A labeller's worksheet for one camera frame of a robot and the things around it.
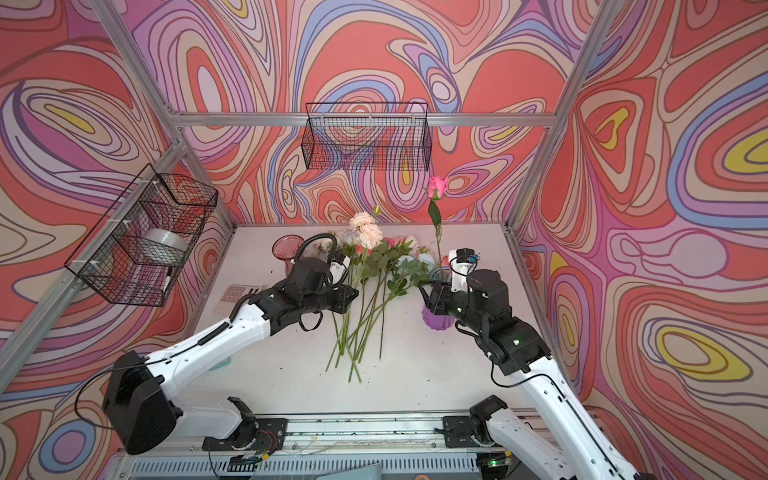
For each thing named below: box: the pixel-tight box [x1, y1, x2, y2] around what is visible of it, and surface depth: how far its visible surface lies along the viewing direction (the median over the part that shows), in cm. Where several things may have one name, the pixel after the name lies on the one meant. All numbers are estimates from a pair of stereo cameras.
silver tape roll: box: [141, 228, 190, 255], surface depth 73 cm
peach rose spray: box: [349, 205, 384, 288], surface depth 82 cm
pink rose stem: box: [426, 176, 447, 267], surface depth 73 cm
